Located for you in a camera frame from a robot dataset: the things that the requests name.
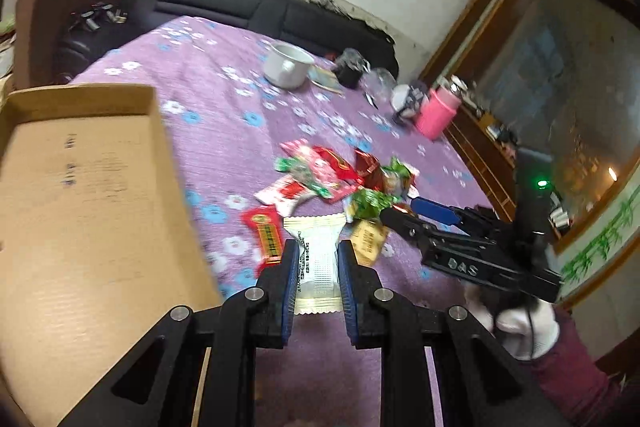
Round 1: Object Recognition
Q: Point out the cardboard box tray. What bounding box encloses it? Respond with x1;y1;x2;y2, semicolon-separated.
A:
0;84;223;427

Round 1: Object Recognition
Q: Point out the glossy red snack packet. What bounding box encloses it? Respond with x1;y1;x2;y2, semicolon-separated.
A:
307;146;363;202

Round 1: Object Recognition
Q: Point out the pink thermos bottle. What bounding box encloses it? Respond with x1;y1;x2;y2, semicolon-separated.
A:
415;75;468;140

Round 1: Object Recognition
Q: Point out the pile of small metal gadgets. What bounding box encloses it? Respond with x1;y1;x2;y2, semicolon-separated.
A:
67;2;128;32

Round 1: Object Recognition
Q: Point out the green bamboo wall decal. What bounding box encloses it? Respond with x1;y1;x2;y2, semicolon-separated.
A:
560;192;640;288

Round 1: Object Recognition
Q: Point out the purple floral tablecloth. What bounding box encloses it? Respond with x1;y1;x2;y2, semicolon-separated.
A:
70;14;516;427

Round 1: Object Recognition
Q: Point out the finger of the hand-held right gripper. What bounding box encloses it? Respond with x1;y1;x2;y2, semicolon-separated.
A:
378;206;443;258
410;196;496;234

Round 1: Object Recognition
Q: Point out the red yellow-label snack packet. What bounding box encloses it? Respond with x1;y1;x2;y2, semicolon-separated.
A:
241;205;287;272

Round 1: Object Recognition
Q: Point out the white mug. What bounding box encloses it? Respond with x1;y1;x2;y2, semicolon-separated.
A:
263;42;316;90

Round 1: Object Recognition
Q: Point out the black leather sofa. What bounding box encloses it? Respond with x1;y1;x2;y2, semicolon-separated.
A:
55;0;400;80

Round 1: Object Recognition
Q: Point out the person's right hand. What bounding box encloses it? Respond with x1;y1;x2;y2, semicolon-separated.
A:
462;284;558;360

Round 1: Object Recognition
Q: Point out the green pea snack packet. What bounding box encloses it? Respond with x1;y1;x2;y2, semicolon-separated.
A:
380;156;420;198
344;188;401;224

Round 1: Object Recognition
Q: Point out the tan biscuit packet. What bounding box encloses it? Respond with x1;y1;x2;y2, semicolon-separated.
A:
349;219;391;267

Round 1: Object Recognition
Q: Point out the dark red foil snack packet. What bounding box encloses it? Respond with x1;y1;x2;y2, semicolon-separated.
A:
354;148;385;188

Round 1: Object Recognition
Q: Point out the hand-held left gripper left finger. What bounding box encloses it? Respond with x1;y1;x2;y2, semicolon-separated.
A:
57;238;301;427

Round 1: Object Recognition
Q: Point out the green pamphlet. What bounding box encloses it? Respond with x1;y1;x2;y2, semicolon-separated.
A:
307;66;346;95

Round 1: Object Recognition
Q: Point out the person's right forearm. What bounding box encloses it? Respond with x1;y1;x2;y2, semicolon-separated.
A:
515;307;633;427

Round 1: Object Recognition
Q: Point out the clear glass jar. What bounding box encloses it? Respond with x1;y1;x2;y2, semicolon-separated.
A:
362;68;398;108

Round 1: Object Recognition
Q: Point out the brown armchair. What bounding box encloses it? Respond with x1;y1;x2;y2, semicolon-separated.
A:
14;0;143;90

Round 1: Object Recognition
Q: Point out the red and white snack packet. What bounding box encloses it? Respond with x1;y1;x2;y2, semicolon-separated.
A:
254;174;315;218

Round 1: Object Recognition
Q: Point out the pink snack packet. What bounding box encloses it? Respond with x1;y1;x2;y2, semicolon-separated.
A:
280;139;315;158

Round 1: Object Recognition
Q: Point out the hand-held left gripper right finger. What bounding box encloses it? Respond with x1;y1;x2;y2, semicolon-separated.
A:
336;239;576;427

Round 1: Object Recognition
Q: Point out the black cup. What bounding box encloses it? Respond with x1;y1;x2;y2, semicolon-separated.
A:
336;48;371;88

